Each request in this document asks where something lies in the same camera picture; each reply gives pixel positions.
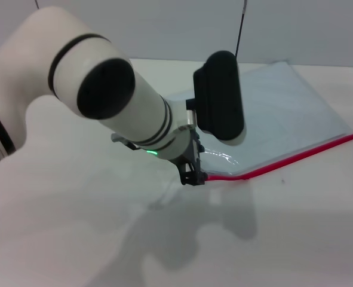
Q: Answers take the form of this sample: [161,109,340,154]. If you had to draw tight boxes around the black silver wrist camera box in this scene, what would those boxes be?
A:
[185,50,247,147]

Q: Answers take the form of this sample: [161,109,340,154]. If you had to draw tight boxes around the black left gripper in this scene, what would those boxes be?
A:
[170,127,208,186]

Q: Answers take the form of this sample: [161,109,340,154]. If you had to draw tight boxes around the clear red-zip document bag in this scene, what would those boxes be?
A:
[164,59,353,182]

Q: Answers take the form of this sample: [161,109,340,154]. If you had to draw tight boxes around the thin black vertical cable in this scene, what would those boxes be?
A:
[234,0,248,59]

